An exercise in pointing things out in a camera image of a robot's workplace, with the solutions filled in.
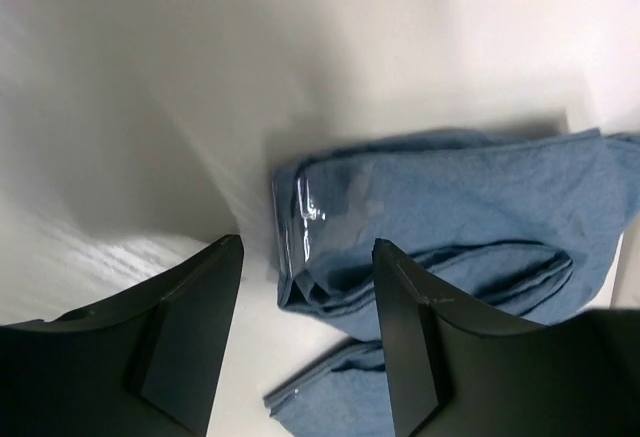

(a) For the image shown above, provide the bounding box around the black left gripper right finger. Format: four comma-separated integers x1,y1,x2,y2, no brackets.
373,239,639,436

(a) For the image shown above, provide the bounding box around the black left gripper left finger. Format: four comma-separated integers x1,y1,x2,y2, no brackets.
1,235,244,436

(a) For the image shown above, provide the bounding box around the blue cloth placemat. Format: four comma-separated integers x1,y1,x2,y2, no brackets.
265,129,639,436

